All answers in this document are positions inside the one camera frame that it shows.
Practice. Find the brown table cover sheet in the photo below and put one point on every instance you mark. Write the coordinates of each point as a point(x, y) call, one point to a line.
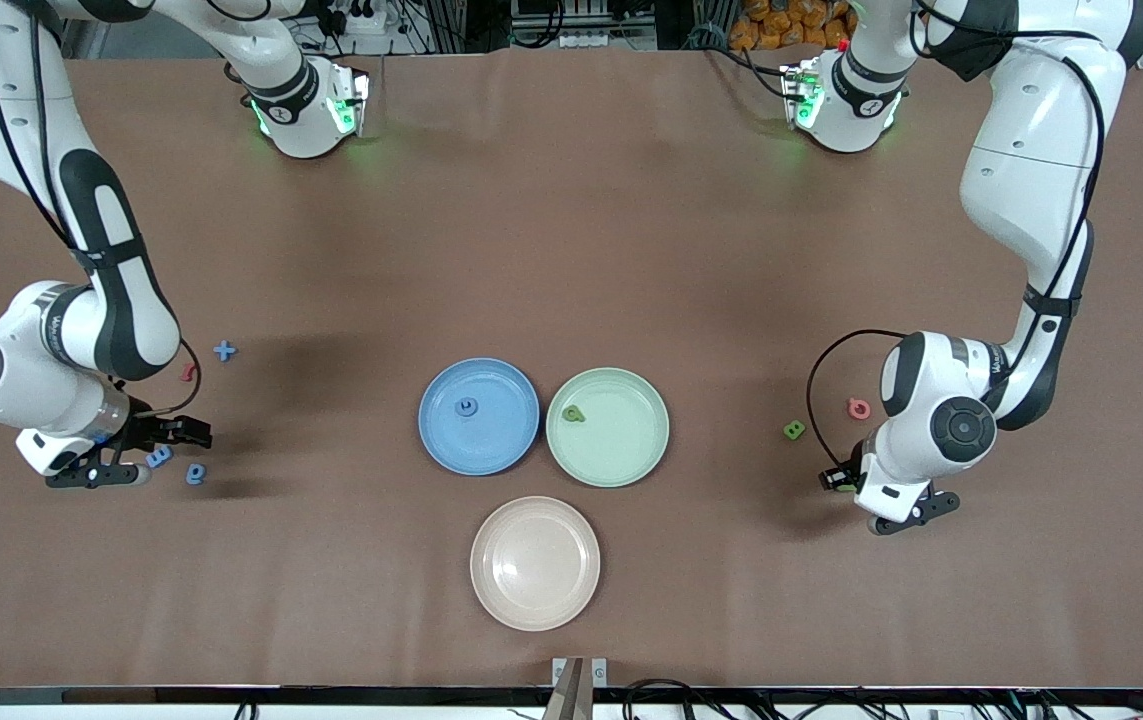
point(571, 200)

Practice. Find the light green round plate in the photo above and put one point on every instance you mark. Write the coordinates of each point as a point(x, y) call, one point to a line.
point(621, 440)

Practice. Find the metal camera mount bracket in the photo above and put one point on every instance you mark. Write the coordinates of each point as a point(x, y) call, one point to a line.
point(579, 685)

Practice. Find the small red foam letter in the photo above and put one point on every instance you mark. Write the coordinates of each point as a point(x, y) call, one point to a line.
point(187, 373)

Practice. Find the blue foam plus sign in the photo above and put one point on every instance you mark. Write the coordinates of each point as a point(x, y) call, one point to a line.
point(224, 350)

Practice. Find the pile of orange objects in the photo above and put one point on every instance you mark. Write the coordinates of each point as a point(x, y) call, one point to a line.
point(781, 25)

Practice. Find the blue round plate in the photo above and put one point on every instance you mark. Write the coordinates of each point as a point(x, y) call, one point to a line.
point(491, 440)

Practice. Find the black table edge rail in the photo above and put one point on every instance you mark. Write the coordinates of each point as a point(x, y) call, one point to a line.
point(231, 694)

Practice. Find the beige round plate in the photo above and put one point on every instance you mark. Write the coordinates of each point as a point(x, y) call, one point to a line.
point(535, 563)

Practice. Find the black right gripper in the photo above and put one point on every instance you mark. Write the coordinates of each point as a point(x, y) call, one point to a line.
point(150, 429)

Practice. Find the blue foam letter a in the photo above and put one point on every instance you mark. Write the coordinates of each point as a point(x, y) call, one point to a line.
point(195, 473)

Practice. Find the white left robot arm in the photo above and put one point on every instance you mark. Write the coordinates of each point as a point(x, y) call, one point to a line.
point(1031, 150)

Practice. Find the blue foam number 3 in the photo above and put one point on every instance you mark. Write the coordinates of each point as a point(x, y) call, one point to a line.
point(159, 457)

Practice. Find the blue foam letter G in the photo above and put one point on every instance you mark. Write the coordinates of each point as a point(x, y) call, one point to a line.
point(468, 406)

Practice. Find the green foam letter B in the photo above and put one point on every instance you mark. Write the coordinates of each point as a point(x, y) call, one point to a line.
point(794, 430)

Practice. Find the pink foam letter Q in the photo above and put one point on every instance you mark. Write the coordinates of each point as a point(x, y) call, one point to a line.
point(859, 408)

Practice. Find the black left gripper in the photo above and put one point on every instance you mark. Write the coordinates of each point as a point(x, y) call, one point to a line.
point(844, 477)

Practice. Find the white power strip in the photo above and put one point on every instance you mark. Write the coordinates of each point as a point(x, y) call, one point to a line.
point(366, 15)

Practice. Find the green foam letter P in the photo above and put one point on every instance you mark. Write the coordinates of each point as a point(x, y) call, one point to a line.
point(574, 413)

